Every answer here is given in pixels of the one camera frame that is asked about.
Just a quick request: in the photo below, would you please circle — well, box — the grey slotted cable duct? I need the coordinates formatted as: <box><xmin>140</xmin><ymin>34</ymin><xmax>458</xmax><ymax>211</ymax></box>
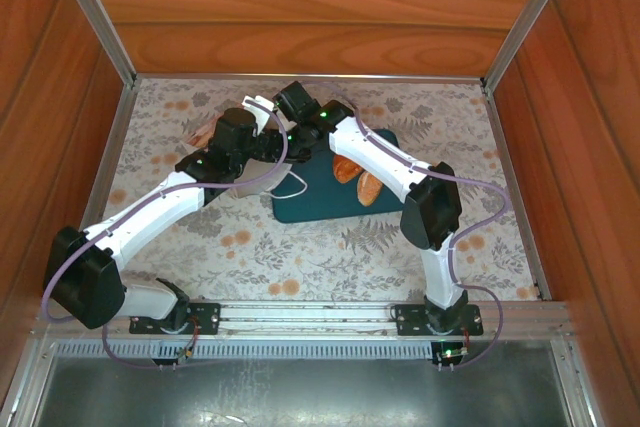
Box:
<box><xmin>52</xmin><ymin>338</ymin><xmax>439</xmax><ymax>362</ymax></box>

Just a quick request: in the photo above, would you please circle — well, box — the shiny metal sheet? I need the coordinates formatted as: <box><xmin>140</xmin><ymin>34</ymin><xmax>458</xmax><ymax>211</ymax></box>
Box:
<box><xmin>34</xmin><ymin>356</ymin><xmax>571</xmax><ymax>427</ymax></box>

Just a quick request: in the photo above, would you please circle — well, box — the white patterned paper bag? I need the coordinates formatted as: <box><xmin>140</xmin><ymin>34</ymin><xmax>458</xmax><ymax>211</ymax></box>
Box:
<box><xmin>180</xmin><ymin>114</ymin><xmax>309</xmax><ymax>201</ymax></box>

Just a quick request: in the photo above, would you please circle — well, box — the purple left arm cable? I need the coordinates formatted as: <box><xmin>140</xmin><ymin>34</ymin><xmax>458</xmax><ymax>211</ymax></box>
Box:
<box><xmin>40</xmin><ymin>96</ymin><xmax>294</xmax><ymax>372</ymax></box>

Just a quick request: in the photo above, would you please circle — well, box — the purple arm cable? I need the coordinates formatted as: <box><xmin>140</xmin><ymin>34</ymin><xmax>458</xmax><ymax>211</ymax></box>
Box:
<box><xmin>294</xmin><ymin>79</ymin><xmax>510</xmax><ymax>371</ymax></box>
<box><xmin>40</xmin><ymin>96</ymin><xmax>294</xmax><ymax>372</ymax></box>

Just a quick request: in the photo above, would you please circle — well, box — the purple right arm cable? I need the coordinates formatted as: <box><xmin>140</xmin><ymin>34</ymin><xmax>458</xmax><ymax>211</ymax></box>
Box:
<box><xmin>294</xmin><ymin>79</ymin><xmax>510</xmax><ymax>371</ymax></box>

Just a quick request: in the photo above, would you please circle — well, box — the floral tablecloth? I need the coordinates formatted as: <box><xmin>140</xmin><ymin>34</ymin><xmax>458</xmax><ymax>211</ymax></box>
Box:
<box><xmin>62</xmin><ymin>76</ymin><xmax>544</xmax><ymax>304</ymax></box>

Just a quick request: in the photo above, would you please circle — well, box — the wide aluminium base rail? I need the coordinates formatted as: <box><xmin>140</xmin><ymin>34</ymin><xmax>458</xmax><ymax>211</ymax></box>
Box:
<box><xmin>32</xmin><ymin>296</ymin><xmax>574</xmax><ymax>346</ymax></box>

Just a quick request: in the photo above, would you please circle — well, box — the teal plastic tray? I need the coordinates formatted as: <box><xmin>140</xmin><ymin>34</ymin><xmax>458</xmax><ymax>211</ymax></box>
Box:
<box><xmin>271</xmin><ymin>128</ymin><xmax>416</xmax><ymax>225</ymax></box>

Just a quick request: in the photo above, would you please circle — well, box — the aluminium frame post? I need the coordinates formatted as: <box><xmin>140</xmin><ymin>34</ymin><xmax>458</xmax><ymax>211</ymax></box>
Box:
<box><xmin>482</xmin><ymin>0</ymin><xmax>582</xmax><ymax>91</ymax></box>
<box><xmin>47</xmin><ymin>0</ymin><xmax>139</xmax><ymax>91</ymax></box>

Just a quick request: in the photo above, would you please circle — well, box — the aluminium frame rail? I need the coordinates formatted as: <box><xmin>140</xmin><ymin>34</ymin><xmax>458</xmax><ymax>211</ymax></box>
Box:
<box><xmin>133</xmin><ymin>71</ymin><xmax>487</xmax><ymax>84</ymax></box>
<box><xmin>482</xmin><ymin>84</ymin><xmax>554</xmax><ymax>301</ymax></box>
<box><xmin>55</xmin><ymin>84</ymin><xmax>137</xmax><ymax>298</ymax></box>

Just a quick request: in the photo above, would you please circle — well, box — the orange-brown fake bread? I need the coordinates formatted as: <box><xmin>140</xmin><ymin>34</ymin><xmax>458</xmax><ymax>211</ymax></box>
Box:
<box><xmin>354</xmin><ymin>170</ymin><xmax>387</xmax><ymax>209</ymax></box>
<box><xmin>331</xmin><ymin>152</ymin><xmax>365</xmax><ymax>185</ymax></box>

